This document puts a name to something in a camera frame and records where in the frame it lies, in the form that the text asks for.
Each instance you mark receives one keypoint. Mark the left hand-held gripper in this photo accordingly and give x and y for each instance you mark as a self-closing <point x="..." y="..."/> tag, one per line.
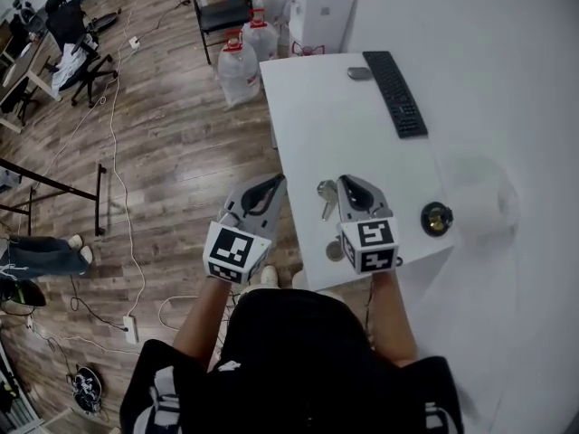
<point x="235" y="251"/>

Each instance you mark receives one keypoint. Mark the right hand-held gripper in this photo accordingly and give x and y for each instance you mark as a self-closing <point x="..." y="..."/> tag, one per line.
<point x="373" y="244"/>

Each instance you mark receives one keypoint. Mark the small metal part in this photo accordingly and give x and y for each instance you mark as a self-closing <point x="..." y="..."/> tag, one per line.
<point x="326" y="192"/>

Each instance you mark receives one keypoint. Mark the person's right forearm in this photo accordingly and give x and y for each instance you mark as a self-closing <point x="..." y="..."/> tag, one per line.
<point x="393" y="319"/>

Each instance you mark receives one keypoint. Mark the person's left forearm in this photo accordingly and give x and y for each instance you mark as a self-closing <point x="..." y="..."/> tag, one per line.
<point x="201" y="323"/>

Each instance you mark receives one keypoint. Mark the black brass round object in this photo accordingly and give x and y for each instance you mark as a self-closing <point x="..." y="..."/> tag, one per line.
<point x="435" y="219"/>

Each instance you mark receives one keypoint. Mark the black keyboard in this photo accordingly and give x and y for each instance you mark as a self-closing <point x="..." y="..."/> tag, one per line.
<point x="395" y="93"/>

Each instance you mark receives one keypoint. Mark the water jugs with red caps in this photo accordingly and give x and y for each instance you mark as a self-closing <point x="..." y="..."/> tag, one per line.
<point x="237" y="75"/>

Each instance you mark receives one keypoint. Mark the grey computer mouse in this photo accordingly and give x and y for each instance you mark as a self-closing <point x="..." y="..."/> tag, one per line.
<point x="359" y="73"/>

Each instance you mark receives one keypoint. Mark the person's black printed shirt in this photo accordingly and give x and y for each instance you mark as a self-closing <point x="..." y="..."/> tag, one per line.
<point x="294" y="360"/>

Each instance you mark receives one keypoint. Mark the white power strip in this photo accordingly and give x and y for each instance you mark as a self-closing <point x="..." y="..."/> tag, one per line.
<point x="130" y="330"/>

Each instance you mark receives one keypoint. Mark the black folding chair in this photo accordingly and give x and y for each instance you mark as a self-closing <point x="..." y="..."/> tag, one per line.
<point x="224" y="14"/>

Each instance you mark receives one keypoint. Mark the white cardboard box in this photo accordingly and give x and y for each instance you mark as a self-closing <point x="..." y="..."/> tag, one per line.
<point x="319" y="12"/>

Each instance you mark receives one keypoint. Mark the small white power adapter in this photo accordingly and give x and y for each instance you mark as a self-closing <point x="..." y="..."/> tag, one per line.
<point x="134" y="42"/>

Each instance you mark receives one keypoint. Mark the white cloth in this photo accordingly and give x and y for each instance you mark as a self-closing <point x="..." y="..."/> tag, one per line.
<point x="68" y="68"/>

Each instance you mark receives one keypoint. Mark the black elongated floor object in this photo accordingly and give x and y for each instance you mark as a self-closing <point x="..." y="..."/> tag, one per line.
<point x="106" y="18"/>

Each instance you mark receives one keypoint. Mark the black green curved object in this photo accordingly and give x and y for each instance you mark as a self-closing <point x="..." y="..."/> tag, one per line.
<point x="22" y="294"/>

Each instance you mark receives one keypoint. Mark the black white printed bag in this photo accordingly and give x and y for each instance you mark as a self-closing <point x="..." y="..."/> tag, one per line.
<point x="86" y="389"/>

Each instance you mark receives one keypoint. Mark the black office chair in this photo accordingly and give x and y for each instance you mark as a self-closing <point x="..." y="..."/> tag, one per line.
<point x="68" y="21"/>

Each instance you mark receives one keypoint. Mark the dark-top desk white legs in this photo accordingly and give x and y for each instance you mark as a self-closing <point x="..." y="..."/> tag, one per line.
<point x="18" y="75"/>

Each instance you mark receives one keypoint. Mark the black metal stand frame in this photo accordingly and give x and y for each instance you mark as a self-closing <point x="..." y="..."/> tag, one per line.
<point x="98" y="197"/>

